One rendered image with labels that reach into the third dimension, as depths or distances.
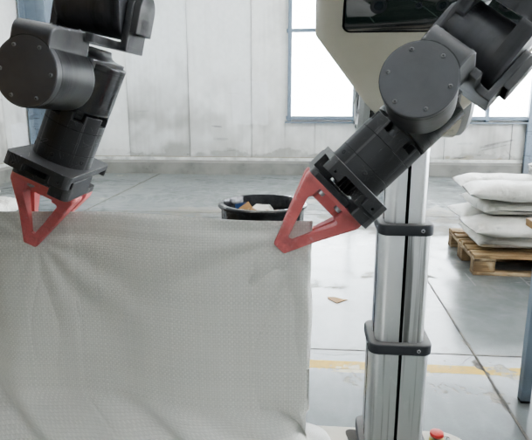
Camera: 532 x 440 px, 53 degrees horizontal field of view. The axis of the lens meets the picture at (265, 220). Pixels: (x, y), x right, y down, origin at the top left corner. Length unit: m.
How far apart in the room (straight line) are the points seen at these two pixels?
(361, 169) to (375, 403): 0.82
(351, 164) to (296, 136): 8.06
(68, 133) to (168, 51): 8.30
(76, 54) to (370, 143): 0.26
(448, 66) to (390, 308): 0.79
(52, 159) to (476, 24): 0.40
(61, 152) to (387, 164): 0.30
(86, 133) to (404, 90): 0.30
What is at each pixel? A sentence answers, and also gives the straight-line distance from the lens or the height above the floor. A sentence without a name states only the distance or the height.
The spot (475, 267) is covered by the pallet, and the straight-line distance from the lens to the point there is 3.96.
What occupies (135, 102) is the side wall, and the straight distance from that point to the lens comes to 8.96.
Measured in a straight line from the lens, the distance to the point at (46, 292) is 0.62.
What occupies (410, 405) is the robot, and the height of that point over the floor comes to 0.55.
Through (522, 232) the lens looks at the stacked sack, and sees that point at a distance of 3.92.
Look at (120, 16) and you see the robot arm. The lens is 0.52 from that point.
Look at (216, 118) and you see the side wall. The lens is 8.64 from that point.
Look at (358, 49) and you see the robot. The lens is 0.93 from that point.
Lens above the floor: 1.19
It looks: 13 degrees down
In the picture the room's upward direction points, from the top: straight up
